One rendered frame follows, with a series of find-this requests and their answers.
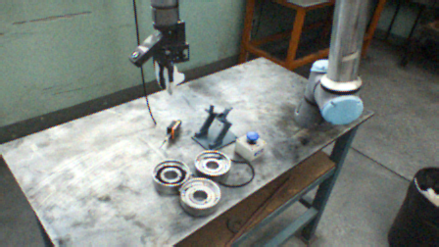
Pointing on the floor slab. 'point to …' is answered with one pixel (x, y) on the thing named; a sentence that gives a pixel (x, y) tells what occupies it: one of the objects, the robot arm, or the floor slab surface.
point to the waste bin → (417, 213)
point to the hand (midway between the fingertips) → (164, 88)
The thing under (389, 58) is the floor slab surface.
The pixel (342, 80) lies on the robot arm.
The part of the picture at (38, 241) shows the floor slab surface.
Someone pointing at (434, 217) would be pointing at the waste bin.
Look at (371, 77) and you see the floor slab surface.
